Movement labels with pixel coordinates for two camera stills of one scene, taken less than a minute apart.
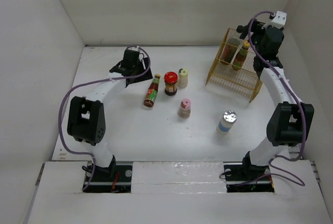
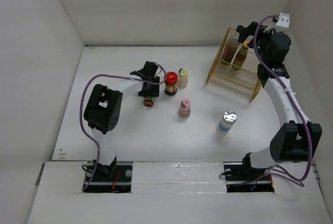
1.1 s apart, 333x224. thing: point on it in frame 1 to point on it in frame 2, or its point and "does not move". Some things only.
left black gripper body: [139, 69] to [152, 91]
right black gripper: [255, 27] does not move
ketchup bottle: [241, 56] does not move
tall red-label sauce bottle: [229, 50] does not move
